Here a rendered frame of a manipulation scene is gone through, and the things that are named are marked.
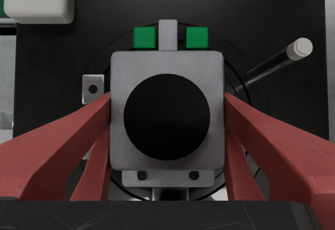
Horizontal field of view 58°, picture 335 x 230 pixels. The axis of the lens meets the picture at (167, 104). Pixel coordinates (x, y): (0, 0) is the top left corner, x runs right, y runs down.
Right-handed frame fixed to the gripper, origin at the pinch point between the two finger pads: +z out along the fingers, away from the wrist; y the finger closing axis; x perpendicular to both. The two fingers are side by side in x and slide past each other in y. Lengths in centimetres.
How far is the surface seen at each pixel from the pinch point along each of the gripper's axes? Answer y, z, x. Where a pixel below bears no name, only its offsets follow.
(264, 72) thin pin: -5.5, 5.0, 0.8
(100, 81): 4.3, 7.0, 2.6
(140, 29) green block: 1.5, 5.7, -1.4
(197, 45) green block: -1.6, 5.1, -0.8
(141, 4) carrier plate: 2.0, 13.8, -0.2
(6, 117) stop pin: 12.4, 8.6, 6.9
